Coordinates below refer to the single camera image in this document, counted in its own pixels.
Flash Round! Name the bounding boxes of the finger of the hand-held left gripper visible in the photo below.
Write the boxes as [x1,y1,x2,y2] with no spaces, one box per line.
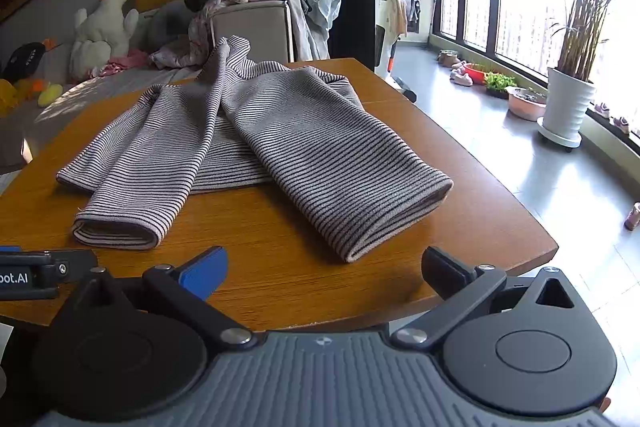
[0,247,99,287]

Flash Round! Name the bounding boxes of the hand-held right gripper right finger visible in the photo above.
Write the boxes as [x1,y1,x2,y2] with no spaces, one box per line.
[390,246,590,352]

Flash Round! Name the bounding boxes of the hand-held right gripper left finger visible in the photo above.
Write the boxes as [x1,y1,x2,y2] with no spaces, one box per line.
[65,246,254,351]

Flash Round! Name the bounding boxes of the striped grey pants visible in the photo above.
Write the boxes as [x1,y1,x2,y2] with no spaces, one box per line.
[56,36,455,264]

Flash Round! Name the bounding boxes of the yellow-green plush toy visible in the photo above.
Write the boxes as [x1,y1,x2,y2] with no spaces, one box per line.
[37,84,63,108]

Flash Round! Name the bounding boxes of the grey covered sofa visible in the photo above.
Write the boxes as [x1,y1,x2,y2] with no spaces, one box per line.
[0,52,211,175]

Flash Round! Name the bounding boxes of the yellow orange toy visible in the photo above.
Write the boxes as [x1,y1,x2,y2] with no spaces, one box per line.
[0,77,46,118]

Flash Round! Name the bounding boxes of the pink basin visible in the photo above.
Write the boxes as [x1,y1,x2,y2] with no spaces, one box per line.
[506,86,548,122]

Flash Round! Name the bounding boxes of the small green plant pot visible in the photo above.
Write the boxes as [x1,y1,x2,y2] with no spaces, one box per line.
[484,72,518,100]

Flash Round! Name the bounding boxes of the red basin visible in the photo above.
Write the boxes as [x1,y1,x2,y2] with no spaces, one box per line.
[462,63,496,85]

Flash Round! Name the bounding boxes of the tall plant in white pot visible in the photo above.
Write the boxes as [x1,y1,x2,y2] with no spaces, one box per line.
[537,0,640,152]

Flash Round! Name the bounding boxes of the black round bag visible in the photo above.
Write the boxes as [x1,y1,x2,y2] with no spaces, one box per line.
[2,42,48,82]

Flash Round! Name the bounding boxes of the pink cloth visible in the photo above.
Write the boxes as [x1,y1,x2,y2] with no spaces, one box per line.
[92,49,151,78]

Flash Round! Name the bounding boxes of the floral white cloth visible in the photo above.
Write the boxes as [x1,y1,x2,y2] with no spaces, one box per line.
[150,4,221,70]

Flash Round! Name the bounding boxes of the white plush toy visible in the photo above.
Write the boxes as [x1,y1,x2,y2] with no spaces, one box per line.
[69,0,140,80]

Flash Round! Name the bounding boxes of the beige fabric storage box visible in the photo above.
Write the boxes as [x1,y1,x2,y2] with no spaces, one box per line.
[210,0,296,64]

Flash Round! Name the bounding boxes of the grey plush toy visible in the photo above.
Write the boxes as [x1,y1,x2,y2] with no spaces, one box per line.
[145,0,201,58]

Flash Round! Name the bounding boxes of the beige hanging towel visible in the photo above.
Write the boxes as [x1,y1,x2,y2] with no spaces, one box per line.
[387,0,408,40]

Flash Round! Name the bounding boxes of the black window frame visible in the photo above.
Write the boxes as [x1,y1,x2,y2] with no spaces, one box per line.
[432,0,640,138]

